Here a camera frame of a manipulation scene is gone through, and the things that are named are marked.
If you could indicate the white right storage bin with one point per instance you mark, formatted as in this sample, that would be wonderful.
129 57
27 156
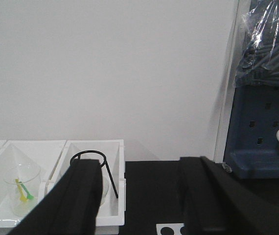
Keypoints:
111 214

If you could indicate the grey pegboard drying rack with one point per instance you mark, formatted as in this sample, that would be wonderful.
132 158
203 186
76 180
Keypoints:
252 148

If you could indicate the clear beaker in middle bin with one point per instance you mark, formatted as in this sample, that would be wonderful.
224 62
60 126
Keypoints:
23 181

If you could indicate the clear bag of pegs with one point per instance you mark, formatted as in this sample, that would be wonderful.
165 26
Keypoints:
259 63

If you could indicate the white storage bin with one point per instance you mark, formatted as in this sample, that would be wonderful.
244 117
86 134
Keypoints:
45 154
111 214

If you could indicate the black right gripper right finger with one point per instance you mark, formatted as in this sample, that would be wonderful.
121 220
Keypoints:
215 203

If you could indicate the white middle storage bin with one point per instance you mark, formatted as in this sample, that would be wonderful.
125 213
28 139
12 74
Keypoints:
45 154

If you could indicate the glass flask under tripod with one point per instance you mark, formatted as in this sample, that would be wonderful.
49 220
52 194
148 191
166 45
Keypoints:
105 184

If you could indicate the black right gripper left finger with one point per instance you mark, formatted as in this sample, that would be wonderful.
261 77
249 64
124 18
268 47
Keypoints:
71 207

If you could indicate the black wire tripod stand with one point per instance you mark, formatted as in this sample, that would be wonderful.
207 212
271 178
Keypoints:
104 163

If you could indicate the white test tube rack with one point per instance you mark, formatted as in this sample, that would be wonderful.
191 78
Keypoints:
170 229

